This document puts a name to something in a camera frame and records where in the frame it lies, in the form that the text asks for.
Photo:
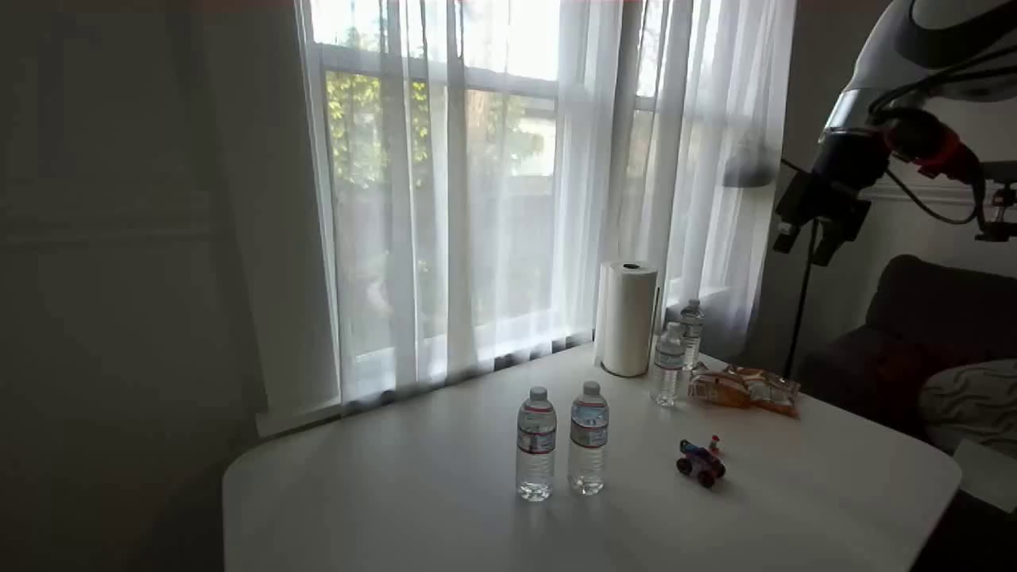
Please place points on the grey lamp shade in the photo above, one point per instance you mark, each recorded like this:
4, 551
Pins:
751, 172

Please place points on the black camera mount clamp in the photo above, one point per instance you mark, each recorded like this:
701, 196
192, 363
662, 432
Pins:
999, 201

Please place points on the white paper towel roll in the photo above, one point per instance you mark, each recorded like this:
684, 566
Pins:
626, 318

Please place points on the dark sofa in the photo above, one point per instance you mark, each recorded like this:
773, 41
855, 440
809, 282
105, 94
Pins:
931, 314

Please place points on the orange snack bag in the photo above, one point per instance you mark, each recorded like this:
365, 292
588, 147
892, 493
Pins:
748, 390

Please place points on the purple monster truck toy car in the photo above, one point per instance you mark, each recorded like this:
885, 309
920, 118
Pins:
701, 465

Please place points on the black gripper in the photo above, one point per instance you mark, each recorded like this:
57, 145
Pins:
837, 184

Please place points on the clear plastic water bottle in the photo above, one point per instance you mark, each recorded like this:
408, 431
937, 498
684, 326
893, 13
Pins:
535, 447
588, 440
691, 327
668, 368

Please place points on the white patterned pillow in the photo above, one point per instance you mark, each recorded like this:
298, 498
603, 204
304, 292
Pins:
973, 401

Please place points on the window with white frame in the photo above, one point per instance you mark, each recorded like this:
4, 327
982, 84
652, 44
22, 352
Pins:
509, 139

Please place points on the black stand pole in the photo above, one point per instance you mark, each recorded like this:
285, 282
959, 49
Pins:
806, 297

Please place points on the white sheer curtain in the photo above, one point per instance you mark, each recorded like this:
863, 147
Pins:
424, 212

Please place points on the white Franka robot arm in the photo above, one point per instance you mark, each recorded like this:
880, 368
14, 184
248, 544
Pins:
878, 58

